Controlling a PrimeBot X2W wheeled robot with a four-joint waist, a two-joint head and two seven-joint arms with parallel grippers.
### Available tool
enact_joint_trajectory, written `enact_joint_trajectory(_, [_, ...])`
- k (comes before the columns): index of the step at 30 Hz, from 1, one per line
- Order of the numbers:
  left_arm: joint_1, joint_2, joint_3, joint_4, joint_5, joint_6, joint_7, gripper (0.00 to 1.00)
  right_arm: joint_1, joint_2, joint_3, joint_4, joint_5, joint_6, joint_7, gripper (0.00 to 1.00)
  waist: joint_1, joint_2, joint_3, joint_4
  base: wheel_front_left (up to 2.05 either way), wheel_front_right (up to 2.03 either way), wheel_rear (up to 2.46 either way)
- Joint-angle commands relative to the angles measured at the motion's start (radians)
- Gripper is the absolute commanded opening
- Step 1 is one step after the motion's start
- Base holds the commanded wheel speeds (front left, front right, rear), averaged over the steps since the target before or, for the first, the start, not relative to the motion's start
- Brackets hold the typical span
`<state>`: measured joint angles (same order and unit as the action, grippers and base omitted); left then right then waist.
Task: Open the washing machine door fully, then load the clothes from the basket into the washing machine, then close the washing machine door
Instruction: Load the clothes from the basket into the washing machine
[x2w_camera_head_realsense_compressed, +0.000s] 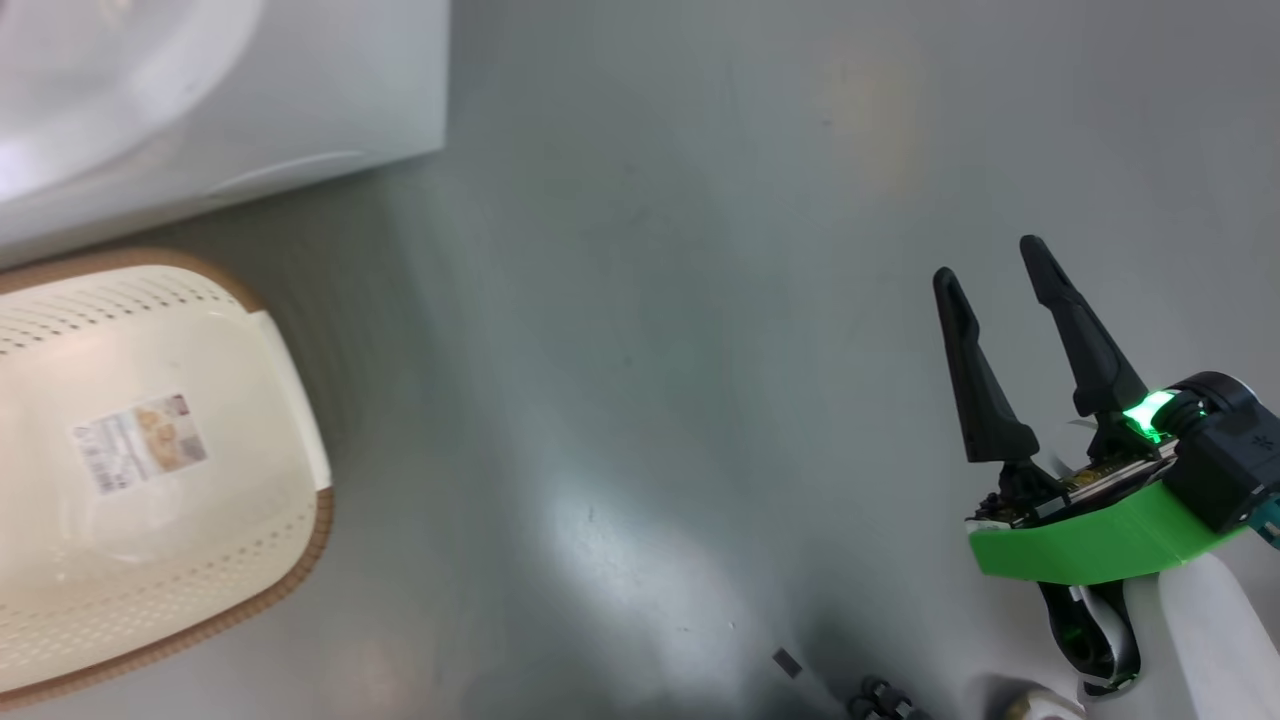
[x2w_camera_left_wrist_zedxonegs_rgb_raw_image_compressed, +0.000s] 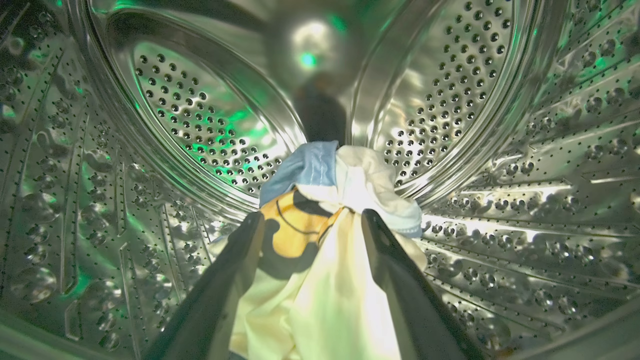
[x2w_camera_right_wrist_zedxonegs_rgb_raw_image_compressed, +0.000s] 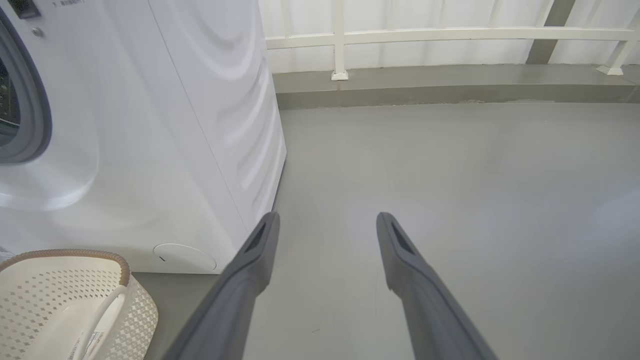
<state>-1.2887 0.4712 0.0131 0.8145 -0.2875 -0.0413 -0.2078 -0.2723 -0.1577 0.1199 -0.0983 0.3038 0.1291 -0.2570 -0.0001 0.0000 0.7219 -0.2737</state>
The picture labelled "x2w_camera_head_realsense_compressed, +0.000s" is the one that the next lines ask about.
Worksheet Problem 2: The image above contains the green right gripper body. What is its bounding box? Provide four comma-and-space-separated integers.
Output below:
967, 393, 1253, 698

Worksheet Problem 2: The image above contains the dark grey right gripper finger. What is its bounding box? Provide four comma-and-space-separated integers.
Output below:
932, 267, 1042, 464
1019, 235, 1150, 419

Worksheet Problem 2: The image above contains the white front-load washing machine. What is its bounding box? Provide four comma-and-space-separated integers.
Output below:
0, 0, 450, 269

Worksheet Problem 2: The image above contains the cream laundry basket brown rim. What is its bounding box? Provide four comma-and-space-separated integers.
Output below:
0, 247, 335, 713

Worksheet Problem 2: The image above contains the paper product label in basket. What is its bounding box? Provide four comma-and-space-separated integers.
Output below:
69, 392, 210, 497

